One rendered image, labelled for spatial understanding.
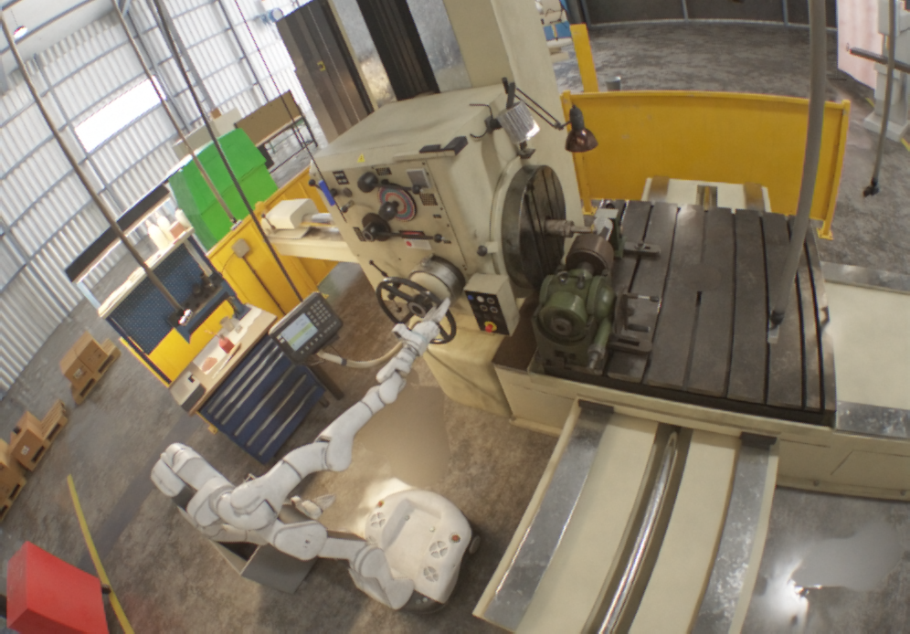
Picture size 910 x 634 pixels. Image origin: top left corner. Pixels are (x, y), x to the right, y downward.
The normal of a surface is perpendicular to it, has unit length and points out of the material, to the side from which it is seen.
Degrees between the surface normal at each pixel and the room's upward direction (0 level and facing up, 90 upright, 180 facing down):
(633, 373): 0
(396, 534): 0
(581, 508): 0
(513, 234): 58
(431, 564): 39
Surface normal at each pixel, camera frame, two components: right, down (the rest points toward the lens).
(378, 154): -0.55, -0.02
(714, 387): -0.31, -0.72
